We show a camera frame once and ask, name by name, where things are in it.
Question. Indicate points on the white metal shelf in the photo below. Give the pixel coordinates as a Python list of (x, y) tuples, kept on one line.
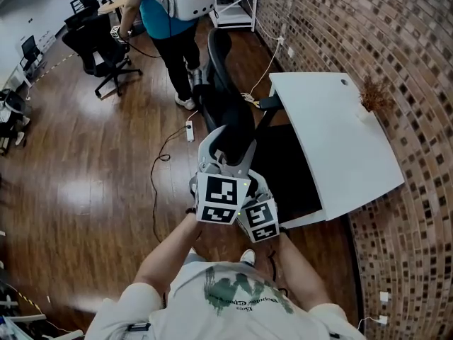
[(233, 20)]

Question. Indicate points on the black office chair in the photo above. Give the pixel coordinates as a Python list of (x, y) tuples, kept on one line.
[(226, 101)]

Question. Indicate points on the person's right forearm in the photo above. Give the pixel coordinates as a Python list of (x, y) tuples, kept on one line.
[(301, 275)]

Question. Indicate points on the yellow black floor tape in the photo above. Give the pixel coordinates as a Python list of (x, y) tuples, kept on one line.
[(53, 67)]

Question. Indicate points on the black mesh chair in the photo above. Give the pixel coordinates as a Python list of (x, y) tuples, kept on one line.
[(30, 50)]

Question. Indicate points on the white wall socket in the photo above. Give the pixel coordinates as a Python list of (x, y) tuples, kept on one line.
[(383, 320), (291, 52), (384, 296), (281, 39)]

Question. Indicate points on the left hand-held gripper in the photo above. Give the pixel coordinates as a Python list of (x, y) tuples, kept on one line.
[(219, 193)]

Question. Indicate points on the person's beige printed shirt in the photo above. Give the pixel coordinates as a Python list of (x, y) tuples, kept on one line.
[(230, 317)]

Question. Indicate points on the person's left forearm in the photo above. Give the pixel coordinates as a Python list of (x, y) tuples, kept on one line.
[(166, 250)]

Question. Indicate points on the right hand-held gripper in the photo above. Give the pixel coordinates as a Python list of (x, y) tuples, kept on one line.
[(260, 221)]

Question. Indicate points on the person's white shoe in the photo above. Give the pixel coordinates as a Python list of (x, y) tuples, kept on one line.
[(248, 257)]

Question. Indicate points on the dried plant in white pot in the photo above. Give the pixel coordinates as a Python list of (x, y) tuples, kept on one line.
[(375, 96)]

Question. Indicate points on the white desk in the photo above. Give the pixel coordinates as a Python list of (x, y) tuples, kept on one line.
[(336, 136)]

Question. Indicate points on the black swivel chair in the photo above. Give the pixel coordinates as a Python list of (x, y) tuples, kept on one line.
[(92, 44)]

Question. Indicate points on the white power strip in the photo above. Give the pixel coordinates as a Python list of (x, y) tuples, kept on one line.
[(190, 131)]

